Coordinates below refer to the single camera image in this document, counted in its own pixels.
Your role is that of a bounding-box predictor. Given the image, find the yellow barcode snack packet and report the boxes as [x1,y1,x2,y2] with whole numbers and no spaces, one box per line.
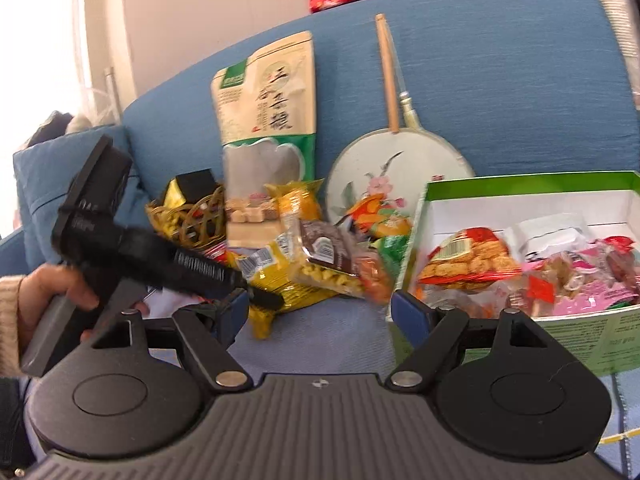
[227,242,351,338]

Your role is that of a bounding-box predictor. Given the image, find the gold foil packet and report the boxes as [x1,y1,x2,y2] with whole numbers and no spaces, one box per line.
[160,177,188,211]

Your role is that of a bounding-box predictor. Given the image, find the person's left forearm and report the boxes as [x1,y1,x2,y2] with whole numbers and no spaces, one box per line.
[0,275,26,376]

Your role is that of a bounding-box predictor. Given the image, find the beige grain snack pouch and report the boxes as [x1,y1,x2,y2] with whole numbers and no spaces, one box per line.
[210,30,318,248]

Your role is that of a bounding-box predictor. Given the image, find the green clear snack packet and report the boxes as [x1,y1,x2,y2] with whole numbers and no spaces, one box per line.
[377,235,416,286]

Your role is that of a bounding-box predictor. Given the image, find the blue sofa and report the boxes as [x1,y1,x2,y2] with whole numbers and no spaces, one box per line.
[0,0,640,311]

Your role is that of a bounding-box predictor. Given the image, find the orange snack packet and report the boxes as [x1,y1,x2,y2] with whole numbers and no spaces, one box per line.
[350,195,416,241]

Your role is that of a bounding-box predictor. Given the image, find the person's left hand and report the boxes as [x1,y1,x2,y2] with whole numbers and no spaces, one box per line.
[17,262,101,351]

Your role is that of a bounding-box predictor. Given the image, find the woven bamboo basket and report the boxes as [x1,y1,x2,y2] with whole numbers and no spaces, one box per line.
[145,185,228,252]

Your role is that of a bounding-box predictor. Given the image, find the red clear snack packet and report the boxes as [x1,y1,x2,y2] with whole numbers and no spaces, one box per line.
[357,252,396,306]

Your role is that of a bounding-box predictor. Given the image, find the small black box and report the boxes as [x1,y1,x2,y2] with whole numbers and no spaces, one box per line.
[177,170,218,201]

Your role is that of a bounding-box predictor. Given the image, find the small yellow snack packet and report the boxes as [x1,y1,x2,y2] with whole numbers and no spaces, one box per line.
[265,180,326,221]

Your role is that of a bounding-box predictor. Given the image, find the white metal rack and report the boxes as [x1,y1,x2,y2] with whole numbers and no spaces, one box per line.
[82,66,123,126]

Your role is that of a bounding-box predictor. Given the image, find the red fried snack packet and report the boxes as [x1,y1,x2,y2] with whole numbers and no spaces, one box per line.
[417,227,523,292]

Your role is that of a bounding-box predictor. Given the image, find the green cardboard box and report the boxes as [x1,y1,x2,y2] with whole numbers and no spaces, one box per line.
[390,170,640,378]

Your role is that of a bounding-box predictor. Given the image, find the blue cushion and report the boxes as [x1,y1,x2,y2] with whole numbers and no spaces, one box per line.
[12,125,151,271]

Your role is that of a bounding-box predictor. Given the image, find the round painted hand fan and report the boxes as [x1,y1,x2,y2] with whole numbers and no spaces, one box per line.
[325,12,476,231]

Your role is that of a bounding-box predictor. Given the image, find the dark cloth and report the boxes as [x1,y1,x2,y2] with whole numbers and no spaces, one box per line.
[25,111,76,148]

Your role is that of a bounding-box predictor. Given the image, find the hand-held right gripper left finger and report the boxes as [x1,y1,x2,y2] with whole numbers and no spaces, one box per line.
[85,289,253,393]

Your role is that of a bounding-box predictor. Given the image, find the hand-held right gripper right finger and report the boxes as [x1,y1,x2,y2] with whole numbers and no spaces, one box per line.
[385,289,551,393]

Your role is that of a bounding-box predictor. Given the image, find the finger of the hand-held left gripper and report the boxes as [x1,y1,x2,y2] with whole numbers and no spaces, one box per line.
[232,274,286,311]

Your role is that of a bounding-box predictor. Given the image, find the light blue striped sheet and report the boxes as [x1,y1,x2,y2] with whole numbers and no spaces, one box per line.
[20,290,640,476]

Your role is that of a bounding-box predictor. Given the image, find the brown label peanut packet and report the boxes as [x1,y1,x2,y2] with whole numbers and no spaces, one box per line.
[282,217,386,303]

